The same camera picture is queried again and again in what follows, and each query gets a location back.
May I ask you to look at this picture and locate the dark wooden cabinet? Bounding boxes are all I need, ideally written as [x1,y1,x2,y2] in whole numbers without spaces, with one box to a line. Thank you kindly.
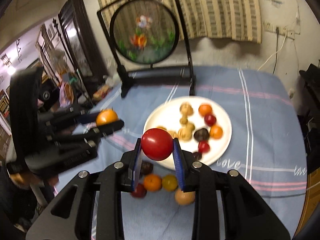
[58,0,110,105]

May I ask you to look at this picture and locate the colourful packet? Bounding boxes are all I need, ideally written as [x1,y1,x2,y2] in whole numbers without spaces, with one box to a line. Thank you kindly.
[93,85,112,99]

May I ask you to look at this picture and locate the white wall sockets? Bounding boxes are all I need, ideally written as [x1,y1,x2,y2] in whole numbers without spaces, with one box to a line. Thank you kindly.
[264,21,300,37]

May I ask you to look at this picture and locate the yellow round fruit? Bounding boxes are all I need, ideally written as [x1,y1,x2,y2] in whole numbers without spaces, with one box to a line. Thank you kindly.
[162,174,178,190]

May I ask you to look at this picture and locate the large orange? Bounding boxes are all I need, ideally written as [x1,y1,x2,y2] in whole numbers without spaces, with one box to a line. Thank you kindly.
[198,104,213,117]

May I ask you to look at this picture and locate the black bag round logo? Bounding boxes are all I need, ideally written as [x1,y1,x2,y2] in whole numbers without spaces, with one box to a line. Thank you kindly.
[37,81,60,111]

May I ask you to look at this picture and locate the person's left hand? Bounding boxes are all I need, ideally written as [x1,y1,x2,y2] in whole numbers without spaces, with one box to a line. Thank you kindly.
[9,173,33,188]

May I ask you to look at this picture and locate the dark round fruit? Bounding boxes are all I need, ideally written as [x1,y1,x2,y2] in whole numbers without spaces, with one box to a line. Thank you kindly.
[140,161,154,175]

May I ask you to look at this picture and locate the red round fruit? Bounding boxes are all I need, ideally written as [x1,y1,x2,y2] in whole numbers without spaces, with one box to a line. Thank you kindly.
[130,183,147,199]

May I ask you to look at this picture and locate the dark furniture piece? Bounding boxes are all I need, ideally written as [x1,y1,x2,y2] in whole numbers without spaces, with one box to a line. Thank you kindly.
[299,64,320,175]

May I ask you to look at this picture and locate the white power cable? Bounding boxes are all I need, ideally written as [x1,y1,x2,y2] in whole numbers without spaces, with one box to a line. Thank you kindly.
[257,5,300,72]

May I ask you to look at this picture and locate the round embroidered screen black stand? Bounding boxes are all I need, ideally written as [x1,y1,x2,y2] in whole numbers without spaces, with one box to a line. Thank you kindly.
[97,0,197,98]

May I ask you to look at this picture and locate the orange hanging bag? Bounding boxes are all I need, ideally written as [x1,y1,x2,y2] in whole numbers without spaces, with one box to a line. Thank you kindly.
[60,81,75,104]

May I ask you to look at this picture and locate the tan round fruit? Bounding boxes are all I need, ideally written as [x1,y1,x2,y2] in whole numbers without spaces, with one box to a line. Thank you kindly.
[174,189,196,206]

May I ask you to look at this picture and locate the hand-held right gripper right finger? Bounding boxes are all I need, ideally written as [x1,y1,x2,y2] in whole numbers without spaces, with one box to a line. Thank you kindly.
[172,137,292,240]

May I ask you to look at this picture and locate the blue plaid blanket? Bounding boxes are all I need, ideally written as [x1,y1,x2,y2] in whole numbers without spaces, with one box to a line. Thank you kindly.
[54,65,308,240]

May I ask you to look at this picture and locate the small orange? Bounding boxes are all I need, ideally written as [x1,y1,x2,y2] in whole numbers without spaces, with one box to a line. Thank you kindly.
[143,174,162,191]
[209,125,223,139]

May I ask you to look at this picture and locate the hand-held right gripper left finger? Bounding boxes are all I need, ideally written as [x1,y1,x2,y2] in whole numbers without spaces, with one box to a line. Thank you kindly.
[26,138,144,240]

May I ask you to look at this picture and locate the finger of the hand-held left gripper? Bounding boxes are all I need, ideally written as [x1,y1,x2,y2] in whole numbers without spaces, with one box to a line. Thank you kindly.
[37,107,101,127]
[46,119,125,148]

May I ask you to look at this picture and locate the black power cable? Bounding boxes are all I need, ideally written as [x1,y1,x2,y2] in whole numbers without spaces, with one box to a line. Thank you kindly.
[271,27,280,75]

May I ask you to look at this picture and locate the red tomato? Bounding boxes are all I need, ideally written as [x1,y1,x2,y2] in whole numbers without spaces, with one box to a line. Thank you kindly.
[141,128,174,161]

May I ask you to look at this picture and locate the large dark brown fruit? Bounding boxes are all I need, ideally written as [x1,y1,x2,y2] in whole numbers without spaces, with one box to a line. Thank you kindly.
[193,128,210,142]

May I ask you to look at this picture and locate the white round plate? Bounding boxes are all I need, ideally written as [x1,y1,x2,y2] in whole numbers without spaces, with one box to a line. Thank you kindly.
[143,96,232,168]

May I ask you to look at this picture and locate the red plum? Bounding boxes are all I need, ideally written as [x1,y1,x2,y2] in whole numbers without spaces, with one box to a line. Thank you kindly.
[204,114,217,126]
[197,140,210,153]

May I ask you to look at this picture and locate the yellow orange with stem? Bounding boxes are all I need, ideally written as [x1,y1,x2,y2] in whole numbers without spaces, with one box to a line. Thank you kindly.
[96,108,119,127]

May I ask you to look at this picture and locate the white fan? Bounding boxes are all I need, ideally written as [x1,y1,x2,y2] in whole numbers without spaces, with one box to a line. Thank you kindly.
[51,49,67,65]

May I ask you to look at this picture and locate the striped curtain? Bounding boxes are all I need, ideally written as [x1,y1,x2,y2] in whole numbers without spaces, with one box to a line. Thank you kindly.
[92,0,263,43]

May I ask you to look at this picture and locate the pile of tan walnuts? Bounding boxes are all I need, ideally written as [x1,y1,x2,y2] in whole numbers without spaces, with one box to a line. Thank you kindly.
[155,102,196,142]

